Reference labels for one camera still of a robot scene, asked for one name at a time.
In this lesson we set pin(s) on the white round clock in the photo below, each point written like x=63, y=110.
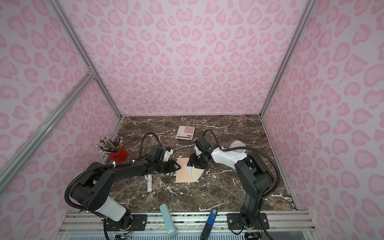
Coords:
x=237, y=143

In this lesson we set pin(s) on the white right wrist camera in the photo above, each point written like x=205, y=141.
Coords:
x=202, y=146

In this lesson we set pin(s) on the beige envelope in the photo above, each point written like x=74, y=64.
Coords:
x=182, y=176

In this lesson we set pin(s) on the light blue stapler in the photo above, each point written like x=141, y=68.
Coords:
x=166, y=214

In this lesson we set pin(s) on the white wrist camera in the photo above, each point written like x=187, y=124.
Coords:
x=202, y=146
x=158, y=154

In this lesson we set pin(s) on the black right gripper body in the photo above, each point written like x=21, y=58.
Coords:
x=198, y=161

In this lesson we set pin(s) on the white glue stick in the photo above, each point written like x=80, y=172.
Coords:
x=149, y=179

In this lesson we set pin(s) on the red pencil cup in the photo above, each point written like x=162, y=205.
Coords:
x=120, y=156

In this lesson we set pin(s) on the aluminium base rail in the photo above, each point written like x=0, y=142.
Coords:
x=284, y=225

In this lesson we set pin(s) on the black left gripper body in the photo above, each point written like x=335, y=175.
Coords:
x=165, y=166

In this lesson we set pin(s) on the blue utility knife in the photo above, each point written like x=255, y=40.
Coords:
x=209, y=224

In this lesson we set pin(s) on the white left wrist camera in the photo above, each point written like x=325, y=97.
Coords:
x=158, y=154

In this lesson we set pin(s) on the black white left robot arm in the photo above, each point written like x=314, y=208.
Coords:
x=90, y=190

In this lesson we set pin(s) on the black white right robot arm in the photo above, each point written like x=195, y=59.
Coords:
x=258, y=173

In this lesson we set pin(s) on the coloured pencils bundle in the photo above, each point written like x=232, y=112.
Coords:
x=109, y=147

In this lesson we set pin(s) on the pink calculator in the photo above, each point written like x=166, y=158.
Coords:
x=185, y=133

